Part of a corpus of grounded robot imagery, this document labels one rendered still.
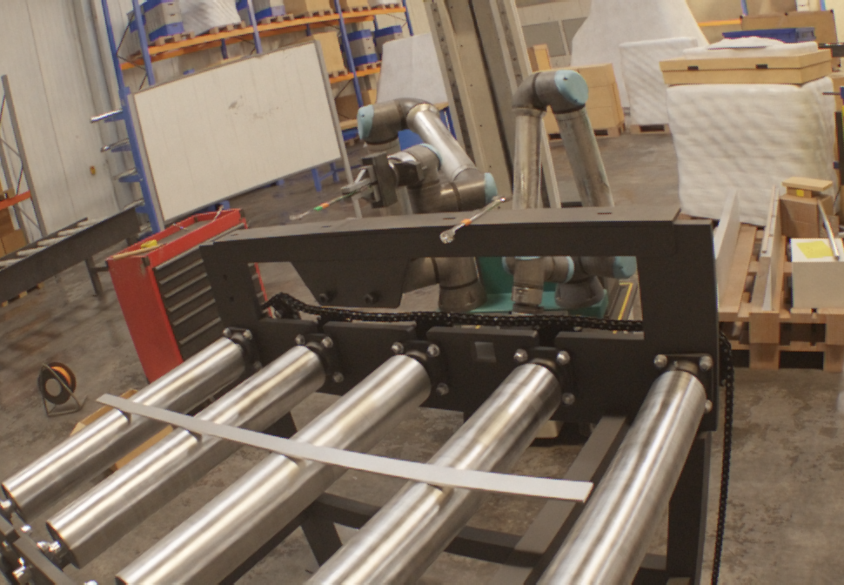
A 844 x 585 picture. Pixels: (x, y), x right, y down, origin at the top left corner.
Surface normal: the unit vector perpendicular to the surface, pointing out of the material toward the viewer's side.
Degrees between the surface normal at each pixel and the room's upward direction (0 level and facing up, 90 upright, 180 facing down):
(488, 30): 90
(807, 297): 90
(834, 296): 90
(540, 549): 0
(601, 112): 90
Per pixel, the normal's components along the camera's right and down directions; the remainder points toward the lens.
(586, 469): -0.22, -0.92
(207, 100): 0.52, 0.18
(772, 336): -0.53, 0.40
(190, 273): 0.81, 0.01
